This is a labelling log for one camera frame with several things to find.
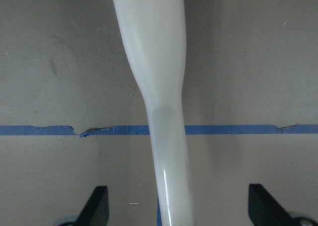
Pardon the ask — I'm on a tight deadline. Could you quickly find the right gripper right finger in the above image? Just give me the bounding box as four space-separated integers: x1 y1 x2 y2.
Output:
248 183 318 226

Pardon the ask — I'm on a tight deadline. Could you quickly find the white hand brush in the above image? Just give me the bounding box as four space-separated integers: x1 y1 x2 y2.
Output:
113 0 195 226

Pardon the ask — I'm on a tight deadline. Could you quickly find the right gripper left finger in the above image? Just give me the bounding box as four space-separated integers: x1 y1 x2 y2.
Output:
74 186 109 226

